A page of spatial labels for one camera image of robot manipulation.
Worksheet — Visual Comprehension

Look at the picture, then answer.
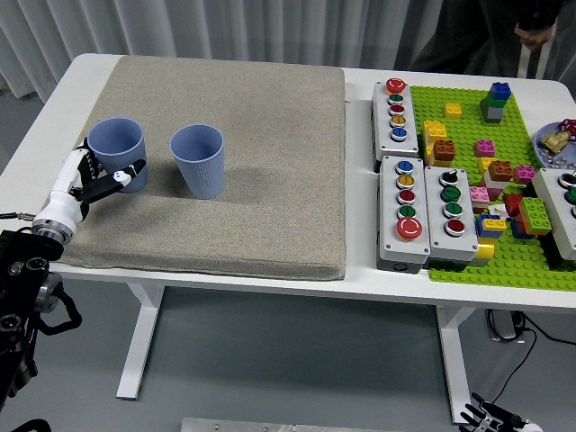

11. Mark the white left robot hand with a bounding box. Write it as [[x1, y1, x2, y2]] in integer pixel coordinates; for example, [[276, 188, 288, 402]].
[[31, 137, 149, 230]]

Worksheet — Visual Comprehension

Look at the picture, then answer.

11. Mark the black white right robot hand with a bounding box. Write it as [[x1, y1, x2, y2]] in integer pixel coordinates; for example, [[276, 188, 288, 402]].
[[459, 391, 544, 432]]

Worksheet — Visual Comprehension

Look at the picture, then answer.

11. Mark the blue ribbed plastic cup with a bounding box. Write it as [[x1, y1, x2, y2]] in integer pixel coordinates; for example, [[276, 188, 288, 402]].
[[168, 124, 225, 201], [86, 116, 149, 194]]

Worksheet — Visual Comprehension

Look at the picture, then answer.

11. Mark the white table leg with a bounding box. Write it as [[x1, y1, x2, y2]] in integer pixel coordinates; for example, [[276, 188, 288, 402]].
[[115, 283, 166, 401], [435, 305, 473, 425]]

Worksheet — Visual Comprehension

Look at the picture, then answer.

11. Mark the white power strip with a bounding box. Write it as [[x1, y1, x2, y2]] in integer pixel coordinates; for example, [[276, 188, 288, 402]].
[[485, 309, 526, 343]]

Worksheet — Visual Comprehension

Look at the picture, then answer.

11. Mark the yellow grey toy brick stack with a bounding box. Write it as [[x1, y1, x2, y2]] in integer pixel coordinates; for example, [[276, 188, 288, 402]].
[[472, 238, 499, 271]]

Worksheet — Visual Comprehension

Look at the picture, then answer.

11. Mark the four-button box black selector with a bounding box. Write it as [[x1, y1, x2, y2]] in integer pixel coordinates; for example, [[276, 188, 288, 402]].
[[423, 165, 480, 271]]

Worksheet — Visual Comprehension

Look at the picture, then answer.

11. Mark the grey-brown fabric mat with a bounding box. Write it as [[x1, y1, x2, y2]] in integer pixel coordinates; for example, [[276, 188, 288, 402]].
[[44, 54, 347, 282]]

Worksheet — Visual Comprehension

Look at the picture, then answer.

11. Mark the blue yellow toy brick stack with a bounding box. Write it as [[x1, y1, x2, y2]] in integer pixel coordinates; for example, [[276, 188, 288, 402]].
[[475, 213, 509, 239]]

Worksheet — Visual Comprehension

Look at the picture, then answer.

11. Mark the green toy brick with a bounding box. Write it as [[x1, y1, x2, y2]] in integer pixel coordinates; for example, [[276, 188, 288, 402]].
[[517, 196, 553, 234]]

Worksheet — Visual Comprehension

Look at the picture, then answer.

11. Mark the five-button box large red stop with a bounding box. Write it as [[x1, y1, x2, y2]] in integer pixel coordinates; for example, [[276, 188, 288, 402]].
[[376, 155, 432, 274]]

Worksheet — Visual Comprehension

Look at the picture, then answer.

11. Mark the red toy brick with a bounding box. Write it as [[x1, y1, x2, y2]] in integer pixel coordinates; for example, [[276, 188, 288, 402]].
[[502, 193, 526, 218]]

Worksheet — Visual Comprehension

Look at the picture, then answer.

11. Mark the grey button box black base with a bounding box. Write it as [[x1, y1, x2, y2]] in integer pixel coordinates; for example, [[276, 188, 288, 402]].
[[530, 166, 576, 265]]

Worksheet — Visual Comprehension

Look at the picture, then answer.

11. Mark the white curtain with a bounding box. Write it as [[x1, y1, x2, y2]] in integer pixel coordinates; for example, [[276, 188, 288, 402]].
[[0, 0, 446, 100]]

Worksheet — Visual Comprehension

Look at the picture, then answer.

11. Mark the brown toy brick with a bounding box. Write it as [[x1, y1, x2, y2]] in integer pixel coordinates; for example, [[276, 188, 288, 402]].
[[488, 159, 514, 182], [432, 139, 456, 162]]

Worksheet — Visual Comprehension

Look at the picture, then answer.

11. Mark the blue plate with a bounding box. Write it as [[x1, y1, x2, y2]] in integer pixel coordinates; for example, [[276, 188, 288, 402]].
[[534, 121, 576, 167]]

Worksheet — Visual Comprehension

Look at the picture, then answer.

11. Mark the gold metal fitting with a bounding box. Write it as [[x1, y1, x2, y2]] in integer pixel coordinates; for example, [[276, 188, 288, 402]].
[[539, 130, 569, 150]]

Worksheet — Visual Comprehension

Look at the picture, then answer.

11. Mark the green toy brick baseplate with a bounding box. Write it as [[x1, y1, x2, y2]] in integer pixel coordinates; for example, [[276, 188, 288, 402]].
[[408, 85, 576, 293]]

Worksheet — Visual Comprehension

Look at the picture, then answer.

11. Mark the five-button grey control box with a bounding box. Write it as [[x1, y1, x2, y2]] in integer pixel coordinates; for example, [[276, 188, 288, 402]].
[[369, 79, 420, 173]]

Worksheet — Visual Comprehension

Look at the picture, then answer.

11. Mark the blue green grey brick tower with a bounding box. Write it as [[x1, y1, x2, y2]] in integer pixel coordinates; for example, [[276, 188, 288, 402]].
[[479, 81, 513, 124]]

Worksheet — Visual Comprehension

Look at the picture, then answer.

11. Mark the person's hand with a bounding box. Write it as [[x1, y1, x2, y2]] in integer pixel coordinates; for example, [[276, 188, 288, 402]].
[[514, 22, 555, 49]]

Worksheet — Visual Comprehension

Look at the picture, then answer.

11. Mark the person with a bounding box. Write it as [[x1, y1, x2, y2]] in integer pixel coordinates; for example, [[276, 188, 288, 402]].
[[407, 0, 576, 81]]

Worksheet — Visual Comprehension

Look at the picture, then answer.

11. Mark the black floor cable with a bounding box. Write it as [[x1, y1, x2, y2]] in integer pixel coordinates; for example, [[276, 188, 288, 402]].
[[488, 310, 576, 406]]

